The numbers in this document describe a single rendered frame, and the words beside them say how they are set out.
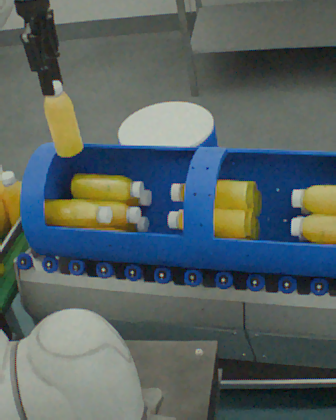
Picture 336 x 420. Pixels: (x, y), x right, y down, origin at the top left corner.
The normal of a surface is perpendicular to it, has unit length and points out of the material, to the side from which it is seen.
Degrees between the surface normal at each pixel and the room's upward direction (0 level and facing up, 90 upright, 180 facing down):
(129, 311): 70
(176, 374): 1
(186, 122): 0
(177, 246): 88
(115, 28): 76
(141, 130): 0
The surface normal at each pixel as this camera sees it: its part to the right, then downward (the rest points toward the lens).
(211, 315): -0.30, 0.30
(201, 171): -0.22, -0.58
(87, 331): -0.11, -0.83
